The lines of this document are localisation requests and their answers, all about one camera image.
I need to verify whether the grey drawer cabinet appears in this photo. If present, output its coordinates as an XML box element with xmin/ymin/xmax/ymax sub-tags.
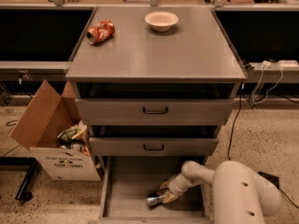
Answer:
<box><xmin>65</xmin><ymin>6</ymin><xmax>248</xmax><ymax>161</ymax></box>

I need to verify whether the silver blue redbull can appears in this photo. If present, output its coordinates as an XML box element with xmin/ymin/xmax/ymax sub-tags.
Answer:
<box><xmin>146</xmin><ymin>189</ymin><xmax>167</xmax><ymax>207</ymax></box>

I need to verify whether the cardboard box with trash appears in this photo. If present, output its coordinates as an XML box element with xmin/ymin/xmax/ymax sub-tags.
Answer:
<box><xmin>10</xmin><ymin>81</ymin><xmax>101</xmax><ymax>181</ymax></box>

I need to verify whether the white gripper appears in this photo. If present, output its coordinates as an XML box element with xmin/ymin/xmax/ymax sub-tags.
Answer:
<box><xmin>160</xmin><ymin>173</ymin><xmax>194</xmax><ymax>203</ymax></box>

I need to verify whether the black power cable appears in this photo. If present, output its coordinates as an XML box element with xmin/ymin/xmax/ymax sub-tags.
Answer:
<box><xmin>227</xmin><ymin>91</ymin><xmax>299</xmax><ymax>209</ymax></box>

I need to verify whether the grey middle drawer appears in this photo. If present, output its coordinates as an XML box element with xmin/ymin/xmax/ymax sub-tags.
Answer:
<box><xmin>89</xmin><ymin>126</ymin><xmax>218</xmax><ymax>156</ymax></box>

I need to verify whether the crushed orange soda can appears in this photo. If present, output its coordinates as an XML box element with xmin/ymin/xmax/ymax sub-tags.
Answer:
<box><xmin>86</xmin><ymin>20</ymin><xmax>115</xmax><ymax>45</ymax></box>

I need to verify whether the white power strip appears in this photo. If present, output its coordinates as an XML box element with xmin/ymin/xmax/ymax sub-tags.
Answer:
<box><xmin>278</xmin><ymin>60</ymin><xmax>298</xmax><ymax>68</ymax></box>

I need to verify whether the grey top drawer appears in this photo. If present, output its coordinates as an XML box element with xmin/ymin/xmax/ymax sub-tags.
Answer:
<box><xmin>75</xmin><ymin>98</ymin><xmax>233</xmax><ymax>126</ymax></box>

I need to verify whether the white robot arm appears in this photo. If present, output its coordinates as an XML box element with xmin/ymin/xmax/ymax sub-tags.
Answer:
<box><xmin>161</xmin><ymin>161</ymin><xmax>282</xmax><ymax>224</ymax></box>

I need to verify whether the grey drawer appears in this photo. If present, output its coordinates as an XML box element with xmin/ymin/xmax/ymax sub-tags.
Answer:
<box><xmin>75</xmin><ymin>98</ymin><xmax>233</xmax><ymax>126</ymax></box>
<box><xmin>88</xmin><ymin>156</ymin><xmax>214</xmax><ymax>224</ymax></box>
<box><xmin>89</xmin><ymin>126</ymin><xmax>218</xmax><ymax>156</ymax></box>

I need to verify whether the white bowl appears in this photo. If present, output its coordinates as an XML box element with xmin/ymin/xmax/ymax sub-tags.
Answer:
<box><xmin>145</xmin><ymin>11</ymin><xmax>178</xmax><ymax>32</ymax></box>

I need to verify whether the black metal stand leg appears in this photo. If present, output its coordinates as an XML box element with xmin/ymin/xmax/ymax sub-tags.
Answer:
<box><xmin>0</xmin><ymin>157</ymin><xmax>39</xmax><ymax>202</ymax></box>

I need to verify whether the black power adapter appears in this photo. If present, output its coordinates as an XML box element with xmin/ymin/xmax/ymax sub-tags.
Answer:
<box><xmin>259</xmin><ymin>172</ymin><xmax>279</xmax><ymax>189</ymax></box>

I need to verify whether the grey bottom drawer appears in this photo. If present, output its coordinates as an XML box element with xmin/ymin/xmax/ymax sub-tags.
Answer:
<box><xmin>88</xmin><ymin>156</ymin><xmax>214</xmax><ymax>224</ymax></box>

